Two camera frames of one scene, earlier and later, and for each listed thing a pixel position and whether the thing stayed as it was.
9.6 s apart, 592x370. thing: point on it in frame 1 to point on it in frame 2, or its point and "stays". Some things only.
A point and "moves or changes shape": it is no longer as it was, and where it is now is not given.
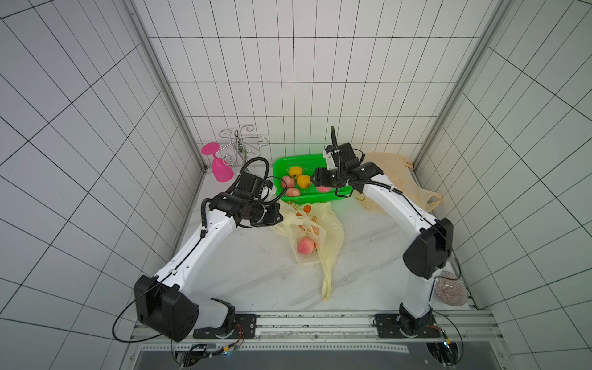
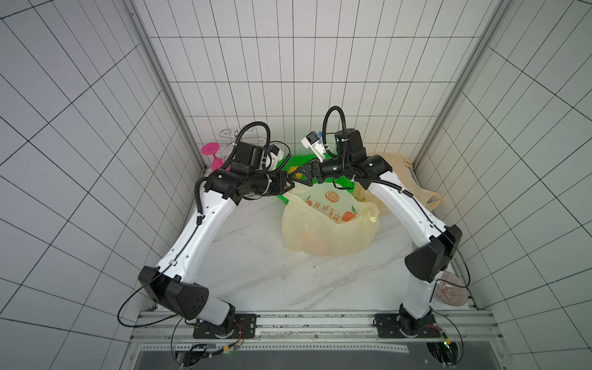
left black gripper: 274,217 to 279,189
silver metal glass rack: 243,146 stays
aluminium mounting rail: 329,333 stays
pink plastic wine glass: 221,169 stays
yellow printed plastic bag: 316,233 moves or changes shape
